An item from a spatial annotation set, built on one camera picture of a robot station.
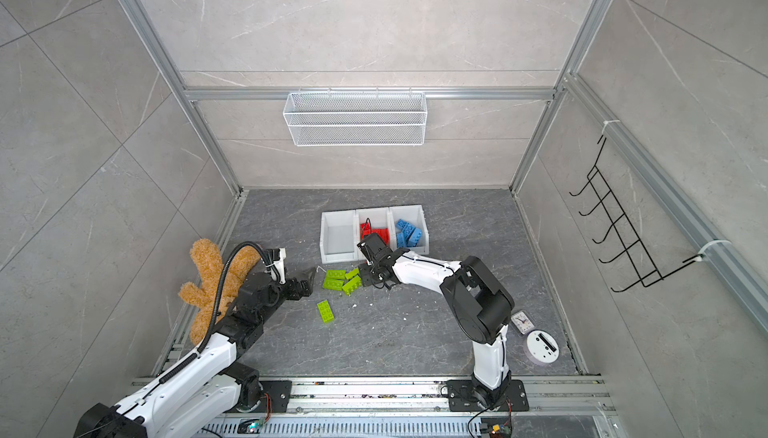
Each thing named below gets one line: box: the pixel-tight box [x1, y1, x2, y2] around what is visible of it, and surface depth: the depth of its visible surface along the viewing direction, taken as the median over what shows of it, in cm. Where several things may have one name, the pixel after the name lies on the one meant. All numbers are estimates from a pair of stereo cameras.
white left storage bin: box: [320, 210, 358, 264], surface depth 103 cm
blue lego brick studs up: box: [395, 219, 416, 235], surface depth 106 cm
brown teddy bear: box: [179, 239, 261, 346], surface depth 86 cm
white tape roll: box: [526, 329, 560, 365], surface depth 80 cm
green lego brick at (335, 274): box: [325, 269, 347, 280], surface depth 97 cm
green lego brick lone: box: [317, 300, 335, 323], surface depth 88 cm
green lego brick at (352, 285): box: [342, 275, 362, 296], surface depth 93 cm
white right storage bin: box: [388, 205, 429, 255], surface depth 103 cm
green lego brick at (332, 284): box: [322, 278, 344, 291], surface depth 95 cm
